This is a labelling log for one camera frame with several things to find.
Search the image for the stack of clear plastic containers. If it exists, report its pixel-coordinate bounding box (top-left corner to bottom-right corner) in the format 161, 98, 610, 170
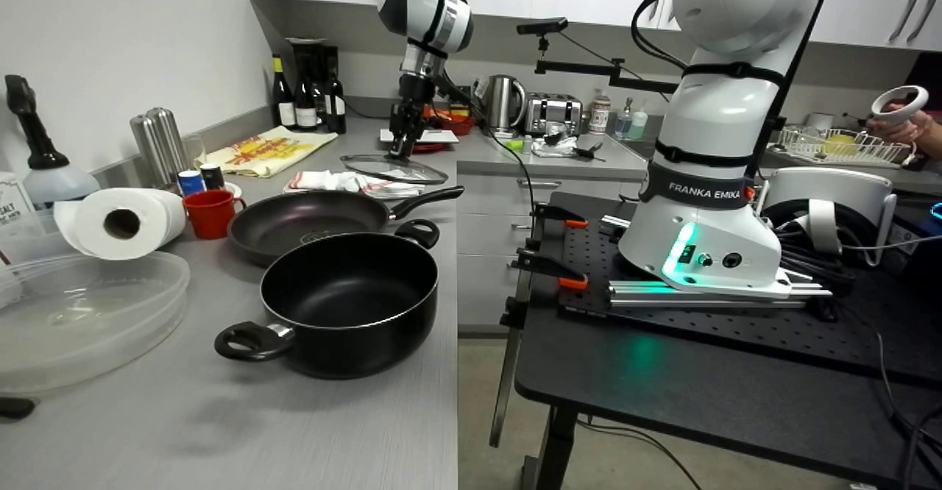
0, 251, 191, 397

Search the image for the black frying pan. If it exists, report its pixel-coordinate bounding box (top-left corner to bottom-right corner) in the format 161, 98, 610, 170
227, 185, 466, 267

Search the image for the hand controller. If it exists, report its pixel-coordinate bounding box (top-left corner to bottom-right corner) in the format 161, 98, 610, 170
871, 85, 930, 127

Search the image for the drawer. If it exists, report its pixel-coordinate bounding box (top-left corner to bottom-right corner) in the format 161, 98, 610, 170
457, 255, 528, 330
457, 174, 642, 218
457, 214, 543, 258

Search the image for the coil of black cable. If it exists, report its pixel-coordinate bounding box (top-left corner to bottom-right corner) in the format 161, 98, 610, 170
769, 221, 860, 288

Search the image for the red bowl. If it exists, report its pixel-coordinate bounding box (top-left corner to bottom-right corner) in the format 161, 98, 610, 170
423, 105, 476, 137

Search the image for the glass pot lid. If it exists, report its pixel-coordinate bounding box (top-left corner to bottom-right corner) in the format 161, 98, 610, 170
340, 152, 450, 186

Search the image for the white headset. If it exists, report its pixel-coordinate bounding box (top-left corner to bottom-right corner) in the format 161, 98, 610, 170
757, 166, 900, 267

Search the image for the white red-striped towel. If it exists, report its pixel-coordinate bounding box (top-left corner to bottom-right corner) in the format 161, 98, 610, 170
283, 169, 425, 201

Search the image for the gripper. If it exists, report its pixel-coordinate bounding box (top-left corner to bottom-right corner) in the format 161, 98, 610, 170
389, 74, 437, 160

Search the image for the steel kettle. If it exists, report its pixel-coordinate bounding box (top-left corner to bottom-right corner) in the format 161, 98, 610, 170
481, 74, 528, 138

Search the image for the drinking glass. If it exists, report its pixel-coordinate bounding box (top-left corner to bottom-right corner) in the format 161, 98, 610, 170
183, 133, 209, 173

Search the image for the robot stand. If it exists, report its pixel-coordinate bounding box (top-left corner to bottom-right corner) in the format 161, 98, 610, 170
489, 192, 942, 490

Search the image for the steel shaker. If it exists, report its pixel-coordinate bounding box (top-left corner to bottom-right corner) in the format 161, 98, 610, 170
146, 107, 189, 179
130, 113, 167, 186

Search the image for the black pot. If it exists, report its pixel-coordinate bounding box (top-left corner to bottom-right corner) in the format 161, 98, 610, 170
215, 219, 442, 380

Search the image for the red mug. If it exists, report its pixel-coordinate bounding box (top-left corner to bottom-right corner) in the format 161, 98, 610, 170
183, 189, 247, 241

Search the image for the person's hand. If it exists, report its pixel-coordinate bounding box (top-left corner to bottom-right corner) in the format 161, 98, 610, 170
866, 102, 942, 160

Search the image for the white dish rack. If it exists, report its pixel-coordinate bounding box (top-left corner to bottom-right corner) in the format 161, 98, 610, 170
776, 125, 918, 169

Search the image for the white plate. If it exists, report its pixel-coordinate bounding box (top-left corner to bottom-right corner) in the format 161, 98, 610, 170
380, 129, 460, 146

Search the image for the white bottle with red label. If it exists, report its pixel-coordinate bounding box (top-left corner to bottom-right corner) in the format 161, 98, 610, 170
589, 89, 614, 136

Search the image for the paper towel roll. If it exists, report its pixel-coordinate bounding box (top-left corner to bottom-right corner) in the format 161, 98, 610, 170
53, 187, 188, 261

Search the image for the yellow printed tea towel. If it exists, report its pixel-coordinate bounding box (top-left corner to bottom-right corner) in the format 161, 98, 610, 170
200, 126, 340, 180

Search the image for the white salt packet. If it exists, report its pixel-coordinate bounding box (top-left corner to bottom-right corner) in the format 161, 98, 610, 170
0, 172, 39, 257

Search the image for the steel toaster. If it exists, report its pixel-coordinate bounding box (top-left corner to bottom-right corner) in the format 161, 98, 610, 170
523, 93, 584, 137

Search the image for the crumpled white cloth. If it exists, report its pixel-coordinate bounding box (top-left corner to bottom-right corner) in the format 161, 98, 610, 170
531, 135, 579, 159

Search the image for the camera on mount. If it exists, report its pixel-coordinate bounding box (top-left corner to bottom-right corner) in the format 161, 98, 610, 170
515, 18, 682, 96

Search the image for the dark wine bottle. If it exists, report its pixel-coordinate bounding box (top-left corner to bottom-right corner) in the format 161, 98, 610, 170
271, 54, 297, 129
294, 63, 320, 132
322, 47, 347, 135

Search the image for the spray bottle with black nozzle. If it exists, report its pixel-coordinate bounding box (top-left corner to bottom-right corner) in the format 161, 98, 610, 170
4, 74, 101, 210

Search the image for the black clamp with orange tips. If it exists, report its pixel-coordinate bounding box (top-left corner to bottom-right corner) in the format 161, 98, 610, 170
529, 202, 590, 230
511, 247, 591, 291

